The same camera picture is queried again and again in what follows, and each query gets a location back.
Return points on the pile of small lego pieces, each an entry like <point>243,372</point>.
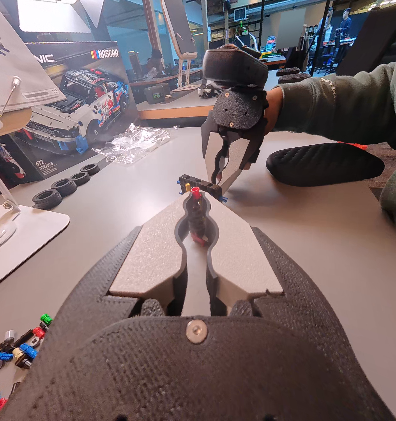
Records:
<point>17,348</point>

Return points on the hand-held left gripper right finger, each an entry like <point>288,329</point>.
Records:
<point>244,259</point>

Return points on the black lego frame assembly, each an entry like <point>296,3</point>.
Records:
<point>201,186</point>

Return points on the spare hand-held gripper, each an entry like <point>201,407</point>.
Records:
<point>207,91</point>

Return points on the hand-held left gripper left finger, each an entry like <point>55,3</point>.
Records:
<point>148,259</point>

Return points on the person's right forearm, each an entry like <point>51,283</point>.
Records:
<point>342,102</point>

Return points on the tall white book stand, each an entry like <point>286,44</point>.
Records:
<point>181,39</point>

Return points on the orange traffic cone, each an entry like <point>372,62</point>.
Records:
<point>354,145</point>

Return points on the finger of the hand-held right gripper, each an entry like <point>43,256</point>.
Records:
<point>235,158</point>
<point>213,151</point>

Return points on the dark device with green lights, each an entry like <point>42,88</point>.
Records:
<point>156,93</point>

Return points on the black fabric cushion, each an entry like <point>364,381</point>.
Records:
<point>288,70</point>
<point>326,164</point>
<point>295,78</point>

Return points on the clear plastic bag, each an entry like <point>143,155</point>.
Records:
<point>135,144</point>

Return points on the red lego bush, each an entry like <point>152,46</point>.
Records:
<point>194,190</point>

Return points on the lego set box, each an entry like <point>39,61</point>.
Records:
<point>86,92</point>

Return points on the grey top wooden table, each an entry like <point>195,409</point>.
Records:
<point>178,105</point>

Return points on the person's right hand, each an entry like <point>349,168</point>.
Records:
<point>273,111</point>

